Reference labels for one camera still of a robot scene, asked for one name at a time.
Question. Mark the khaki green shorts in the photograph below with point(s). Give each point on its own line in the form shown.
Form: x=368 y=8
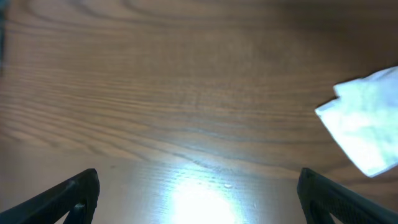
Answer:
x=3 y=14

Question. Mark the white garment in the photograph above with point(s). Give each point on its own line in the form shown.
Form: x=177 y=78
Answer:
x=362 y=119

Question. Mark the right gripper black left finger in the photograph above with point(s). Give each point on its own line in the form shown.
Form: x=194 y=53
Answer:
x=75 y=197

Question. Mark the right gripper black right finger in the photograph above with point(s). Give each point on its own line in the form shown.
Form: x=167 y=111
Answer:
x=322 y=199

